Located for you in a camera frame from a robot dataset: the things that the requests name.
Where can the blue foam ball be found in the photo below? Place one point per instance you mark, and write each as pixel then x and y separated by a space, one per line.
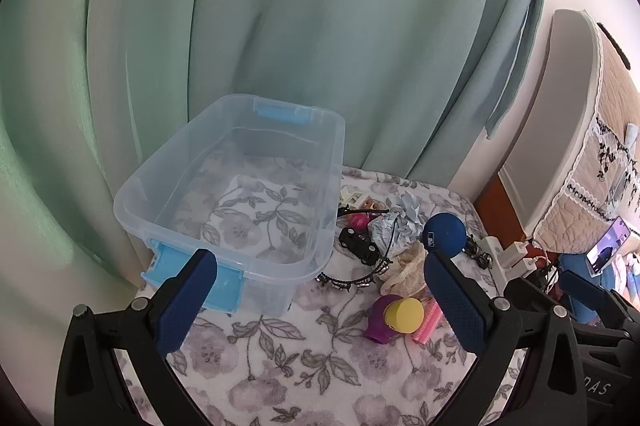
pixel 444 233

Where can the pink toy figure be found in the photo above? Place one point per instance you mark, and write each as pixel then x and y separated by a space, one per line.
pixel 359 221

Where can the pale green curtain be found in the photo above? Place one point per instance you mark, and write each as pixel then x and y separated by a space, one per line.
pixel 300 6

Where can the white charger plug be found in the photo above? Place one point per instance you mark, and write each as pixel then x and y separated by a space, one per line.
pixel 529 265
pixel 515 253

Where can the clear plastic container blue latches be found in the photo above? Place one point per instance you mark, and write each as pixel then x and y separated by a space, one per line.
pixel 235 146

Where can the white power strip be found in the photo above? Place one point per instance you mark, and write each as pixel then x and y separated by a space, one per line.
pixel 492 248

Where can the black and gold action figure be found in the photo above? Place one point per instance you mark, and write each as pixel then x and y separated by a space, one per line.
pixel 480 256

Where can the pink hair roller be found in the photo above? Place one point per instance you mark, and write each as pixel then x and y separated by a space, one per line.
pixel 427 326

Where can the black beaded headband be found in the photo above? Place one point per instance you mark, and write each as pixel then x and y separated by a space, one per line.
pixel 345 284

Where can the white plastic clip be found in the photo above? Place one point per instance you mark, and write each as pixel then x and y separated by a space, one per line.
pixel 352 196

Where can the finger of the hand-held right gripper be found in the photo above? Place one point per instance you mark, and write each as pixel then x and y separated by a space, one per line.
pixel 525 292
pixel 582 288

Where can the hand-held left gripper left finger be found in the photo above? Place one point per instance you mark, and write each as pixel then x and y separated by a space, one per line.
pixel 185 301

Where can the white headboard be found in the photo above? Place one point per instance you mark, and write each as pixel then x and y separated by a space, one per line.
pixel 565 106

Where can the purple toy with yellow cap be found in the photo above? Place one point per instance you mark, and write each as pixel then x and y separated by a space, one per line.
pixel 380 321

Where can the black toy car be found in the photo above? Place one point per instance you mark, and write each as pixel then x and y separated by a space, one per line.
pixel 357 246

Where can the cream lace cloth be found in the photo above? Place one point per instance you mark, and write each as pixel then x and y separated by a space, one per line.
pixel 407 268

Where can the beige quilted cover lace trim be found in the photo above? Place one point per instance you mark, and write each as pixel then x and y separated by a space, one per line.
pixel 615 106

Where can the smartphone with lit screen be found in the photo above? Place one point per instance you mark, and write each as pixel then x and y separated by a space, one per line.
pixel 607 248

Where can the floral printed blanket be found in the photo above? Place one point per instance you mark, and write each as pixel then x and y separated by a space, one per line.
pixel 280 386

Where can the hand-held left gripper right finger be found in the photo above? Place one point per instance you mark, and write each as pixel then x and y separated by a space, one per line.
pixel 457 301

